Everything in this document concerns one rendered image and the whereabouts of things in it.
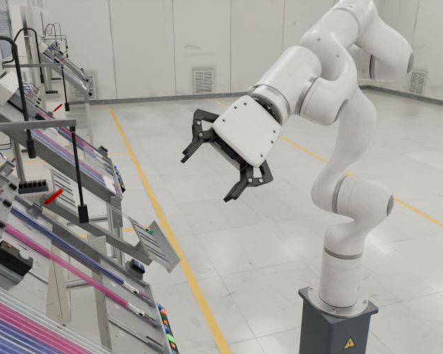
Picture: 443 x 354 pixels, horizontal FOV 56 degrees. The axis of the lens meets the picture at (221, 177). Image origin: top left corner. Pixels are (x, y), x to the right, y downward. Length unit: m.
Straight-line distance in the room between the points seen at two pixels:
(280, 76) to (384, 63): 0.43
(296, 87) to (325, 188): 0.56
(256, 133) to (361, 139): 0.56
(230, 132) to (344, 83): 0.23
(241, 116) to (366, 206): 0.63
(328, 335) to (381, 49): 0.85
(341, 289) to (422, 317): 1.37
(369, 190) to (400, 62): 0.35
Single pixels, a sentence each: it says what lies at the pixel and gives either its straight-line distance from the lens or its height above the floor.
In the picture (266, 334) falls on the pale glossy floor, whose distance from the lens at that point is 2.38.
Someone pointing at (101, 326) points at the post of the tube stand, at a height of 0.44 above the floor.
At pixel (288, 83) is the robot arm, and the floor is 1.45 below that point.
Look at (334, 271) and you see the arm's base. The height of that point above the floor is 0.84.
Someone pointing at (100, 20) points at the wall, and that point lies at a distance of 8.63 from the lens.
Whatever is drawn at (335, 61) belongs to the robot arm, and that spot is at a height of 1.48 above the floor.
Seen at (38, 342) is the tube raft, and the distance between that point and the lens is 0.87.
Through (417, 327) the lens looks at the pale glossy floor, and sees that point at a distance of 2.63.
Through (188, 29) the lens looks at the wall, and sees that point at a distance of 8.90.
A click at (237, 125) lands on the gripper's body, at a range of 0.67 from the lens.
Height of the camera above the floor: 1.55
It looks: 20 degrees down
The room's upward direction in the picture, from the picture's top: straight up
